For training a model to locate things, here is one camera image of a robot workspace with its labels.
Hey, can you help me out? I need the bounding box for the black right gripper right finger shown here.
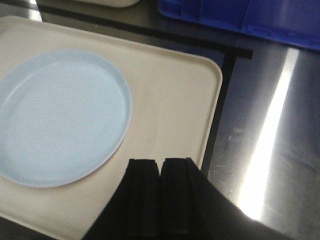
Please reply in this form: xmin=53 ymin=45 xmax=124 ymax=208
xmin=160 ymin=157 xmax=288 ymax=240

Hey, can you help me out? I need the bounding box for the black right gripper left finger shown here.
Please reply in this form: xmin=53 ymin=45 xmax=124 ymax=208
xmin=84 ymin=159 xmax=160 ymax=240

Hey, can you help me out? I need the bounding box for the light blue round plate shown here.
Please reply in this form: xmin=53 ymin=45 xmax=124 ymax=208
xmin=0 ymin=49 xmax=133 ymax=188

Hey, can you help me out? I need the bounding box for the beige serving tray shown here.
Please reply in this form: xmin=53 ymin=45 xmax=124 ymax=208
xmin=0 ymin=16 xmax=222 ymax=240

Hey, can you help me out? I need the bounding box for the blue stacked crates right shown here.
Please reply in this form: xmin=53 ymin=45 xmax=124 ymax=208
xmin=157 ymin=0 xmax=320 ymax=51

